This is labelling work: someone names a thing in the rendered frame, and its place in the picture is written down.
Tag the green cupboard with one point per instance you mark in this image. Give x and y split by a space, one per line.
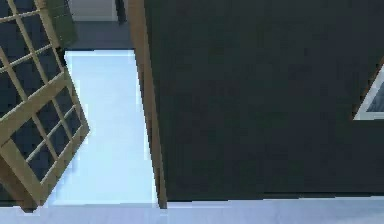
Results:
63 23

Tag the tan glass-paned room door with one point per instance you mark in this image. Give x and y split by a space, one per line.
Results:
31 103

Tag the tan wooden door frame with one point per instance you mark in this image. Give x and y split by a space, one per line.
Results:
150 100

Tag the white cabinet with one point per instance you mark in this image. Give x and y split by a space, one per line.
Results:
93 8

